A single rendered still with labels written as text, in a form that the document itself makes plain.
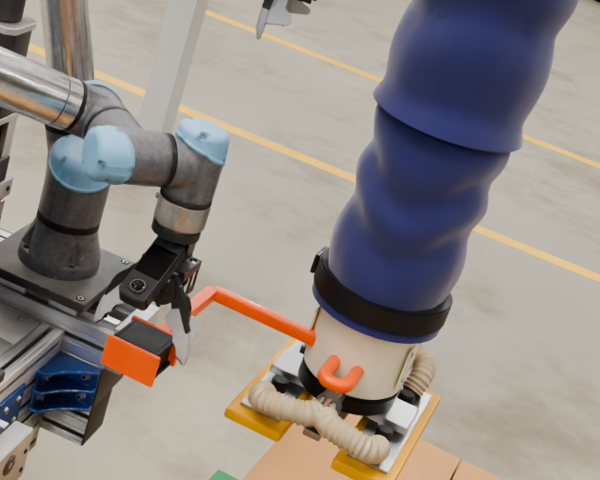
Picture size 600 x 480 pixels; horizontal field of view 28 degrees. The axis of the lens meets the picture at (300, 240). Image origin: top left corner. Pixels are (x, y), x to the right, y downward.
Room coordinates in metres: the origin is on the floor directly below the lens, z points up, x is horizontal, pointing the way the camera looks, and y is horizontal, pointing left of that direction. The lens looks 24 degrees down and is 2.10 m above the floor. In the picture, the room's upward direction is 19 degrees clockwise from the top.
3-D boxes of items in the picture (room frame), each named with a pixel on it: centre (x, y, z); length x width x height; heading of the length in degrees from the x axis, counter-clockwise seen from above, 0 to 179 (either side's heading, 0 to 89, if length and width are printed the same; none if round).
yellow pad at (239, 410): (1.78, -0.06, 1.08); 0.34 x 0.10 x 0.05; 167
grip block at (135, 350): (1.52, 0.17, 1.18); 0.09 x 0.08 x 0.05; 77
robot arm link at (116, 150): (1.50, 0.26, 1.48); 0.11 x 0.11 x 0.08; 35
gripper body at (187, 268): (1.55, 0.17, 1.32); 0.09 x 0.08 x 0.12; 167
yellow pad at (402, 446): (1.73, -0.25, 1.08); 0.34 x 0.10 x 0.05; 167
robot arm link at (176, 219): (1.54, 0.17, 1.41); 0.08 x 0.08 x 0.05
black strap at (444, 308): (1.76, -0.15, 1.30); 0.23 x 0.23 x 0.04
